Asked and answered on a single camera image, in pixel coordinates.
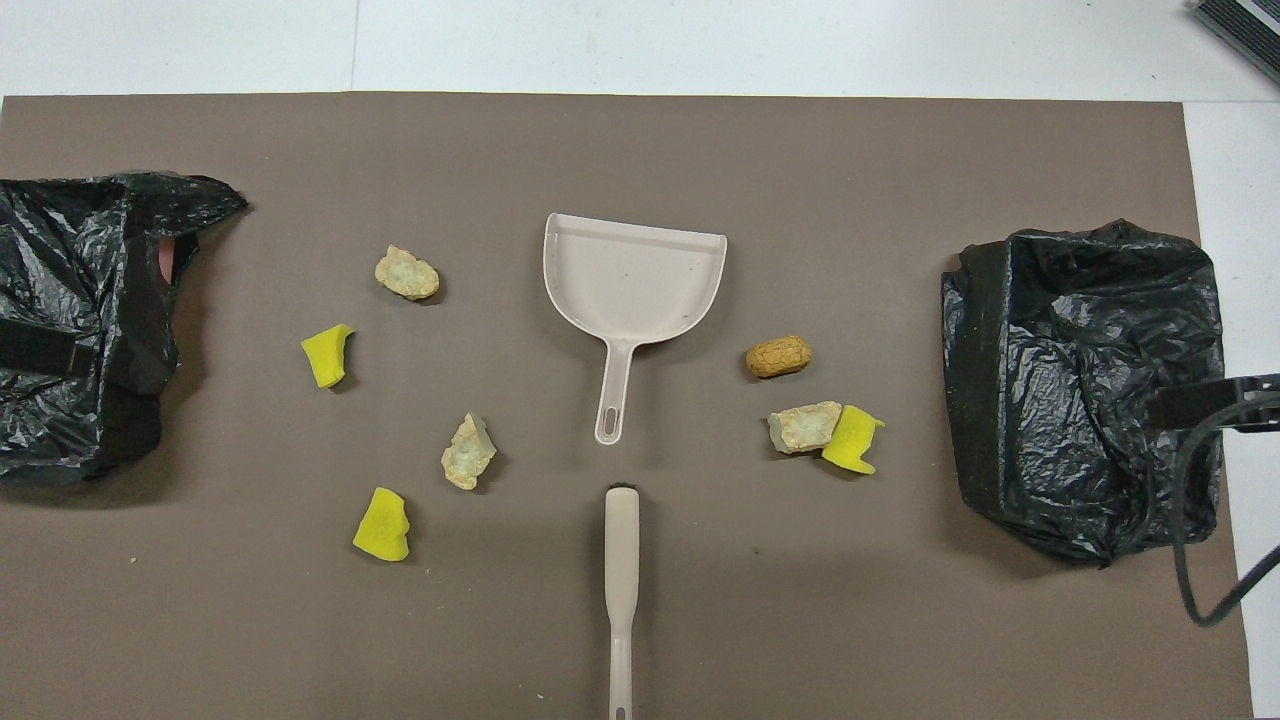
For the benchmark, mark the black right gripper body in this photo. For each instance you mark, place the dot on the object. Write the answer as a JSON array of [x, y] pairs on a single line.
[[1255, 400]]

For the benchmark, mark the beige brush black bristles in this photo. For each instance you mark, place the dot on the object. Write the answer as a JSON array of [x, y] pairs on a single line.
[[621, 560]]

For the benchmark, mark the brown paper table mat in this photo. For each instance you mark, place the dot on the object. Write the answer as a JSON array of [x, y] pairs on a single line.
[[640, 150]]

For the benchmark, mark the brown foam bread roll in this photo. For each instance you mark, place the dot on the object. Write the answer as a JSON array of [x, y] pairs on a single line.
[[778, 357]]

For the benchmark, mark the crumpled black trash bag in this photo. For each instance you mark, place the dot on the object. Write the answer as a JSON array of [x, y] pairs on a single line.
[[1080, 330], [60, 250]]

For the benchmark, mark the yellow sponge piece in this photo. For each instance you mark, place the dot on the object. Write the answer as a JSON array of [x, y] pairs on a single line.
[[382, 528], [852, 440], [327, 360]]

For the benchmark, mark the black ribbed device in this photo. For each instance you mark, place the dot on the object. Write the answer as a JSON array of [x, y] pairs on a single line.
[[1245, 25]]

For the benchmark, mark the beige plastic dustpan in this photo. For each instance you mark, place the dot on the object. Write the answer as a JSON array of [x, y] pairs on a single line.
[[630, 280]]

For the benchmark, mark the pink bin under bag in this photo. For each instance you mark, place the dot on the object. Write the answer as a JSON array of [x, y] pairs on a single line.
[[165, 262]]

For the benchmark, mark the beige foam chunk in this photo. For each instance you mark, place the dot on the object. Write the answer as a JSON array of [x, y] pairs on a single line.
[[407, 274], [466, 455], [805, 428]]

